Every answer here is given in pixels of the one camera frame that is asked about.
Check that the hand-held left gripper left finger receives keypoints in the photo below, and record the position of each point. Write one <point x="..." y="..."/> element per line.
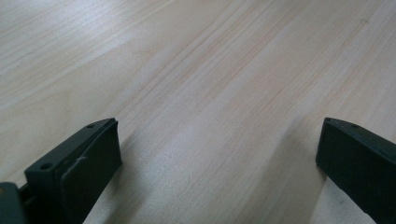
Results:
<point x="81" y="168"/>

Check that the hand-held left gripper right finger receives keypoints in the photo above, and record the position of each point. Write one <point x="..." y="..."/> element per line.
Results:
<point x="358" y="161"/>

